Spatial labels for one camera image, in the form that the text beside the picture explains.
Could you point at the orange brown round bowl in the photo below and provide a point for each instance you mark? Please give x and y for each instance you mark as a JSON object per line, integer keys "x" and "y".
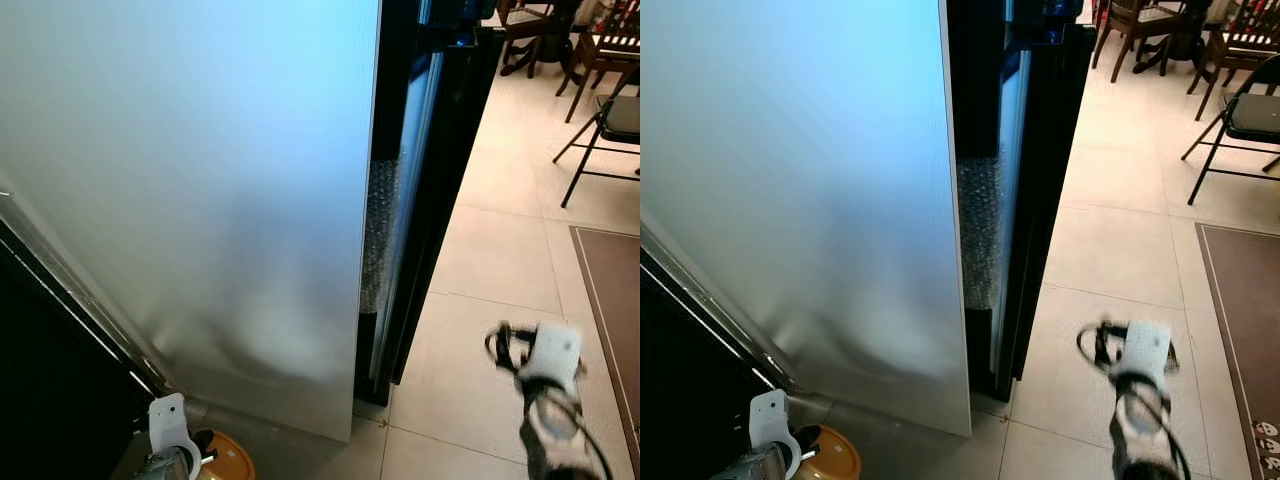
{"x": 230, "y": 462}
{"x": 835, "y": 460}

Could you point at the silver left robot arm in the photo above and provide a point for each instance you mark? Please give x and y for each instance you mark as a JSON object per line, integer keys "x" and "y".
{"x": 765, "y": 468}
{"x": 165, "y": 468}

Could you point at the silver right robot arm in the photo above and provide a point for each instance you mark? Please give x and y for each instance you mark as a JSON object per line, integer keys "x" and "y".
{"x": 1140, "y": 430}
{"x": 550, "y": 430}

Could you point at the dark kitchen counter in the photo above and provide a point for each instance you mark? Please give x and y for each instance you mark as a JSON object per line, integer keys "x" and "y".
{"x": 40, "y": 380}
{"x": 680, "y": 400}

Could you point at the brown rug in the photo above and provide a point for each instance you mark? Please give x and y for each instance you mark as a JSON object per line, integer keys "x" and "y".
{"x": 615, "y": 320}
{"x": 1245, "y": 320}

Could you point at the clear bubble wrap sheet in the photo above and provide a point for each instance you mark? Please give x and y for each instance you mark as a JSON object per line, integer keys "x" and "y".
{"x": 378, "y": 230}
{"x": 975, "y": 230}

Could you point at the black folding chair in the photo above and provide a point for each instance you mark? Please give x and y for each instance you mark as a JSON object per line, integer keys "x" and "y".
{"x": 620, "y": 115}
{"x": 1255, "y": 112}

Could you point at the brown wooden chair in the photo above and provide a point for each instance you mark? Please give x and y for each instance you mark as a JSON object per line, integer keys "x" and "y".
{"x": 520, "y": 25}
{"x": 1250, "y": 40}
{"x": 1135, "y": 20}
{"x": 615, "y": 45}

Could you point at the dark wooden table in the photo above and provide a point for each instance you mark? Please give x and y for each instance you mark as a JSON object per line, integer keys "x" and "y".
{"x": 565, "y": 30}
{"x": 1190, "y": 30}

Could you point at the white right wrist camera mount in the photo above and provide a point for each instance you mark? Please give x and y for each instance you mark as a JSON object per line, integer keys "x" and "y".
{"x": 555, "y": 350}
{"x": 1148, "y": 345}

